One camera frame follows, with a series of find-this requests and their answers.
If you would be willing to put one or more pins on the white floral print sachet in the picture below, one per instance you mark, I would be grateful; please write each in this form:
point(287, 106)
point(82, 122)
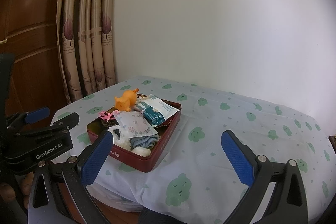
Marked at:
point(134, 127)

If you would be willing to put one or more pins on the white fluffy plush item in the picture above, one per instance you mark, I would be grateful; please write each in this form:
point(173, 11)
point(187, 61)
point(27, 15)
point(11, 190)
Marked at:
point(123, 144)

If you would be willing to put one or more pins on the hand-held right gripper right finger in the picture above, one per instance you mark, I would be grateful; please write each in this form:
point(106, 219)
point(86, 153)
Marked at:
point(236, 158)

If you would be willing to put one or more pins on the red tin box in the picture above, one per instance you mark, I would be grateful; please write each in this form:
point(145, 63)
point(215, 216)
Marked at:
point(157, 150)

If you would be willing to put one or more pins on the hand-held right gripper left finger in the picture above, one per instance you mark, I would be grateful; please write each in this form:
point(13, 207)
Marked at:
point(95, 161)

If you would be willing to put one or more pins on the pink ribbon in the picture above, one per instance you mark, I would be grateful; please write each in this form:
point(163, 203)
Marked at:
point(106, 115)

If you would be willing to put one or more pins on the person's left hand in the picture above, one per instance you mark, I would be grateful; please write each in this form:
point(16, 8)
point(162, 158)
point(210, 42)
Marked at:
point(6, 192)

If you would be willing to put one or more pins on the teal white wet wipes packet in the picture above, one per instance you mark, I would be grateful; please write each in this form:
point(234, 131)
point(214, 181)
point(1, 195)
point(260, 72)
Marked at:
point(155, 112)

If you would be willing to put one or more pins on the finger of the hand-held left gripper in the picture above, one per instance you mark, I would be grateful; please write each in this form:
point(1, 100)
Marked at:
point(69, 121)
point(38, 115)

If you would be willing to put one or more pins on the brown wooden door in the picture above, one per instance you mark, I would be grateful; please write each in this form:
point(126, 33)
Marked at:
point(31, 29)

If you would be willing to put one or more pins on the orange plush toy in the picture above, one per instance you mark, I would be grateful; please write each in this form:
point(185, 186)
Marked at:
point(126, 100)

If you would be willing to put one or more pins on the beige leaf print curtain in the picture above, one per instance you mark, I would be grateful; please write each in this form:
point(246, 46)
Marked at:
point(89, 29)

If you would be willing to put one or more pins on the light blue towel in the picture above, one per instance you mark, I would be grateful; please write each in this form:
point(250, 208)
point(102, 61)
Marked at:
point(143, 141)

